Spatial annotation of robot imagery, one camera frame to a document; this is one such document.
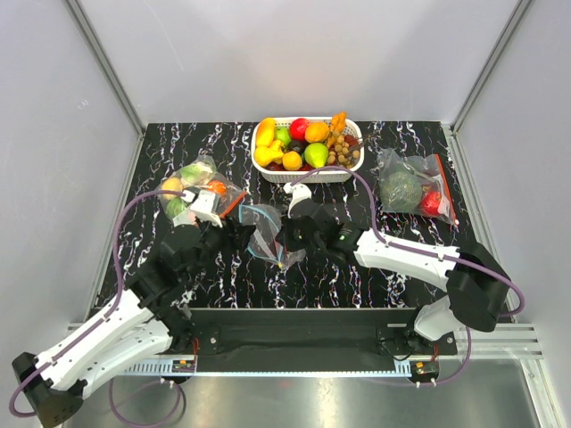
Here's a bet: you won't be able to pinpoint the white plastic basket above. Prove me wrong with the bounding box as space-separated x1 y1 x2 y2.
251 111 365 184

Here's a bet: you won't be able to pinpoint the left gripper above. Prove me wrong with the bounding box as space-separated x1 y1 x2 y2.
184 213 257 282

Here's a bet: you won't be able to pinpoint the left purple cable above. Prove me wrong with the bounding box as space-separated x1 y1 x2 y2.
8 189 193 424

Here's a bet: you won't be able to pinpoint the green fake apple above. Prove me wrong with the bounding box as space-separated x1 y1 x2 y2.
275 127 292 147

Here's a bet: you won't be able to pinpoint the fake broccoli head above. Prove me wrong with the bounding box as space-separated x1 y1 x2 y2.
380 171 423 212

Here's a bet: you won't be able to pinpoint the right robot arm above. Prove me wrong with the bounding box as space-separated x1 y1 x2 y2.
277 210 509 354

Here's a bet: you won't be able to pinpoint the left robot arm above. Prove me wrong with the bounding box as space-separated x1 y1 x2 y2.
12 218 255 427

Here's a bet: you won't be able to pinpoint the red fake apple in bag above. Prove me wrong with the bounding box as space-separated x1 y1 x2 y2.
420 191 442 217

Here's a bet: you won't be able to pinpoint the yellow fake lemon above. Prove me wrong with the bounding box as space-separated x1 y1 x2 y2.
282 151 303 171

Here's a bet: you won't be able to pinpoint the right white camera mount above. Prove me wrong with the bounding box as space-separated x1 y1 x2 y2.
283 182 311 218

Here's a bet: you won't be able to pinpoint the brown fake longan bunch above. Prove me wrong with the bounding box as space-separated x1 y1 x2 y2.
326 135 372 169

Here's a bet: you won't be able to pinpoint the yellow fake bell pepper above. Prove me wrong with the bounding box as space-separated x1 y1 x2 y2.
254 140 284 168

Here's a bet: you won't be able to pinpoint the orange fake fruit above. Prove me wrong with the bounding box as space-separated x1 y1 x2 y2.
304 121 331 144

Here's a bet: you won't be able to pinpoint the purple cable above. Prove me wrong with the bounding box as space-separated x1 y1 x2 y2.
8 189 193 424
285 166 526 387

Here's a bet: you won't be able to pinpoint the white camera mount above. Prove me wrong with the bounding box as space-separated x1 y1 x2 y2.
172 189 222 227
283 182 311 218

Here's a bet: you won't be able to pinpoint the green fake pear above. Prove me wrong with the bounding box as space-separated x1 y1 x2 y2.
304 143 329 169

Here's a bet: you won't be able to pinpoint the red fake chili peppers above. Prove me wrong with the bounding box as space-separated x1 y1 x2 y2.
343 135 360 151

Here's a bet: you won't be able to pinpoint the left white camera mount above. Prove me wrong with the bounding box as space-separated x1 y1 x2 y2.
172 189 222 227

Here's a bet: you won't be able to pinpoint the blue zip clear bag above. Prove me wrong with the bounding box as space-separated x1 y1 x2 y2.
238 204 306 270

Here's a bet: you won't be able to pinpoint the orange fake carrot bunch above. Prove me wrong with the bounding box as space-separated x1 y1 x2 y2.
327 111 347 147

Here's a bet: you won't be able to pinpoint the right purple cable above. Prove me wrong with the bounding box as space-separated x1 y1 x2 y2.
285 166 526 387

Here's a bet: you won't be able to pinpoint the red zip bag with broccoli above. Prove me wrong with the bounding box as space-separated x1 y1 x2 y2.
377 149 459 226

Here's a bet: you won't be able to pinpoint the yellow fake mango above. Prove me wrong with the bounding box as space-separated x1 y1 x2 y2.
255 117 276 147

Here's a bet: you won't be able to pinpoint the orange zip bag of fruit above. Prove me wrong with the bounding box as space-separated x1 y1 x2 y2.
157 156 246 225

